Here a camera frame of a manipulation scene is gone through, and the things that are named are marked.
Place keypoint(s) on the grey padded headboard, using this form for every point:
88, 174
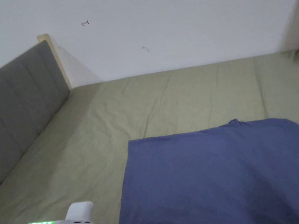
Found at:
12, 107

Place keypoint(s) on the blue shirt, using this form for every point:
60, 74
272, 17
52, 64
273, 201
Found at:
215, 180

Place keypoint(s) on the bed with pale green sheet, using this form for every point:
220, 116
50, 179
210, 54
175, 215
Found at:
148, 101

